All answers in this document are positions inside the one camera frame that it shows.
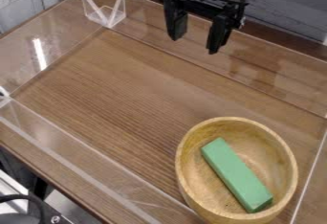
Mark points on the green rectangular block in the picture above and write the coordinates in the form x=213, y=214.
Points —
x=241, y=180

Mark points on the clear acrylic corner bracket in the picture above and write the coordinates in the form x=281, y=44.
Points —
x=105, y=15

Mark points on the brown wooden bowl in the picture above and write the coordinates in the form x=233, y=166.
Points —
x=265, y=152

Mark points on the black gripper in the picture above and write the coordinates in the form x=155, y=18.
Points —
x=227, y=13

